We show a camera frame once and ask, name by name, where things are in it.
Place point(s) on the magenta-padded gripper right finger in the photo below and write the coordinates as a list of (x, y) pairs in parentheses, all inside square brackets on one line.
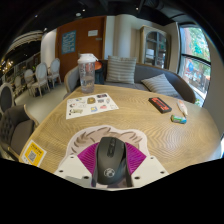
[(151, 168)]

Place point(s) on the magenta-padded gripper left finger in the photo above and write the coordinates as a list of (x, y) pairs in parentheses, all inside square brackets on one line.
[(69, 168)]

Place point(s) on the black computer mouse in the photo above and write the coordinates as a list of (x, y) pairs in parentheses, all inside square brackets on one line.
[(110, 160)]

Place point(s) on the cat-shaped printed mouse pad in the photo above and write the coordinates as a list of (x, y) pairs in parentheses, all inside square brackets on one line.
[(86, 138)]

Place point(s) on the yellow code sticker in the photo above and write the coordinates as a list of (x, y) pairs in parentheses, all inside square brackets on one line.
[(33, 154)]

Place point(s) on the green and blue small pack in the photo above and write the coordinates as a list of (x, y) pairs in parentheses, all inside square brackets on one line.
[(178, 119)]

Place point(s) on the black box with red print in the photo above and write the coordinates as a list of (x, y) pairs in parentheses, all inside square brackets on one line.
[(160, 105)]

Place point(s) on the grey tufted armchair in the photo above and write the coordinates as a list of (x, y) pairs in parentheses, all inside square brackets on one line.
[(18, 128)]

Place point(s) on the white sticker sheet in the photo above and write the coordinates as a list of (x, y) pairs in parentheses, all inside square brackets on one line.
[(90, 106)]

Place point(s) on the flat striped cushion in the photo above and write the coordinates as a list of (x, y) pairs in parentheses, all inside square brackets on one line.
[(160, 86)]

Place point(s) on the grey curved sofa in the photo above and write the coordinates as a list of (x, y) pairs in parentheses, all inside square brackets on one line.
[(181, 86)]

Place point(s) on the clear shaker bottle white lid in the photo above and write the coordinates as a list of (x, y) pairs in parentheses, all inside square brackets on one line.
[(87, 76)]

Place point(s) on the oval-back grey chair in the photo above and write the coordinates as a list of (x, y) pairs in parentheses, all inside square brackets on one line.
[(6, 98)]

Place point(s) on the group of white chairs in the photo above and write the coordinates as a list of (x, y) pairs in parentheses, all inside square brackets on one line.
[(41, 75)]

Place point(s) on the black bag with orange top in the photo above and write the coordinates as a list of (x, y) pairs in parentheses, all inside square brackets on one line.
[(100, 75)]

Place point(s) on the large striped cushion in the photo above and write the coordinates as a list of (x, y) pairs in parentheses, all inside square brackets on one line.
[(121, 70)]

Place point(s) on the large window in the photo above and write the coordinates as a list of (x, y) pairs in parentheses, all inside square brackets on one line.
[(195, 63)]

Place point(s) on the cream glass-door cabinet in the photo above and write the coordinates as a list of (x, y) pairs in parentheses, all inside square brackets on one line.
[(155, 46)]

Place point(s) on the orange-brown door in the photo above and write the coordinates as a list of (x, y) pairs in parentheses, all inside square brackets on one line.
[(83, 46)]

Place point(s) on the blue poster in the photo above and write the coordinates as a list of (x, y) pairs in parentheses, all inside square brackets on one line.
[(68, 42)]

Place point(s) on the white door sign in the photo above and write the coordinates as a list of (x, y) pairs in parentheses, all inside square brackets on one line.
[(93, 33)]

